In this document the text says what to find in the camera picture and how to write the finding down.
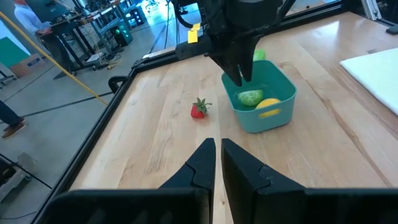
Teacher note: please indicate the green toy cabbage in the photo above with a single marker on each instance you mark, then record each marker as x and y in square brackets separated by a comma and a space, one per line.
[250, 97]

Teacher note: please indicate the black diagonal strut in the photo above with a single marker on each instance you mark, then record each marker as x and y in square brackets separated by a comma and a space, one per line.
[284, 11]

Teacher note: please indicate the computer tower green lights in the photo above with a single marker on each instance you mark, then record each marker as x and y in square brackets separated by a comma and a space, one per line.
[122, 35]

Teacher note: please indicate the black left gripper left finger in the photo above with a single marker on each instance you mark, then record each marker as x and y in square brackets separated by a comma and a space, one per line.
[192, 186]

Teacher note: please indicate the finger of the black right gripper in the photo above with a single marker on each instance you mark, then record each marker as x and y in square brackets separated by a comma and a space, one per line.
[250, 53]
[228, 59]

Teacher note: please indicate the yellow tag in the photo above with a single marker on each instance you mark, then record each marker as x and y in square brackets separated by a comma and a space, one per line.
[192, 36]

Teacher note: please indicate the teal plastic bin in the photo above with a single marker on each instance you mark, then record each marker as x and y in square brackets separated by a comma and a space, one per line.
[248, 123]

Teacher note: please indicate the bright green toy produce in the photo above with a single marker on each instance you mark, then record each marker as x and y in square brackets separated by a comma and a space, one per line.
[260, 55]

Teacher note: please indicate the red toy strawberry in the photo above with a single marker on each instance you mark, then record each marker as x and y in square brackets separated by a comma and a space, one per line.
[197, 111]

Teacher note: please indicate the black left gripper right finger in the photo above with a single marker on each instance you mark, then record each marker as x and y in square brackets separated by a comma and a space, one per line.
[248, 193]

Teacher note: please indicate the black table frame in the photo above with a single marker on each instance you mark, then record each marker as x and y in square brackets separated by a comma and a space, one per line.
[91, 140]

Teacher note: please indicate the silver aluminium extrusion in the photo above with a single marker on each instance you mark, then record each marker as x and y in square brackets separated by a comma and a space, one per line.
[371, 9]

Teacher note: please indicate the yellow toy lemon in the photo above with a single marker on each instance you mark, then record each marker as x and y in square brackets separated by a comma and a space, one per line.
[267, 102]

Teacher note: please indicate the cardboard box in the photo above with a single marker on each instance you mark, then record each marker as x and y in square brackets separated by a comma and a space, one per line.
[28, 65]

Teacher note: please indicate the background workbench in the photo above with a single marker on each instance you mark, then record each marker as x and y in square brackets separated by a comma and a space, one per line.
[93, 25]

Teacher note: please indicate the small black object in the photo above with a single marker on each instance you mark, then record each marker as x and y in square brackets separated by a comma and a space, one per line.
[392, 30]

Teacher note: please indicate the white folded cloth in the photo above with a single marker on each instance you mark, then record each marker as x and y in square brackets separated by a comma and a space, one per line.
[376, 74]

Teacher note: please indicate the person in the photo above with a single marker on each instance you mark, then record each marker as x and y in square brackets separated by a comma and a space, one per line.
[28, 20]
[9, 115]

